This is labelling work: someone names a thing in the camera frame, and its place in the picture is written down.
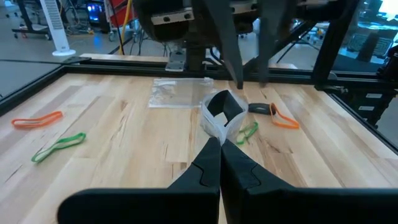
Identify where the orange rubber band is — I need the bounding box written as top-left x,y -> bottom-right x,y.
11,110 -> 64,130
269,102 -> 300,130

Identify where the yellow cable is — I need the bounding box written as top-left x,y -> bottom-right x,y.
119,0 -> 134,55

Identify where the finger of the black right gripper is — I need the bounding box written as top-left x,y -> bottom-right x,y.
205,0 -> 244,90
256,0 -> 289,85

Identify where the black wheeled cart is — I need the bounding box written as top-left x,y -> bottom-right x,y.
11,0 -> 52,40

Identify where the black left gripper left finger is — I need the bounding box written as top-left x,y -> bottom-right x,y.
57,138 -> 221,224

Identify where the glowing computer monitor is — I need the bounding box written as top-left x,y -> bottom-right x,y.
85,1 -> 105,24

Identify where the red cabinet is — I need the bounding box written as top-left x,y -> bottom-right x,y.
105,0 -> 137,29

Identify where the white tower fan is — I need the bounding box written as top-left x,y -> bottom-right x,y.
39,0 -> 77,57

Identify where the clear plastic zip bag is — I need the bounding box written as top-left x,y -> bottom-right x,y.
148,77 -> 215,109
198,89 -> 249,146

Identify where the bright display screen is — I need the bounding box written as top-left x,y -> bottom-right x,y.
377,0 -> 398,21

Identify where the green rubber band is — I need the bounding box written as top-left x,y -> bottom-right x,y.
30,132 -> 87,164
235,121 -> 259,146

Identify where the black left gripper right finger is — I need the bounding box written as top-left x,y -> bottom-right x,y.
220,139 -> 398,224

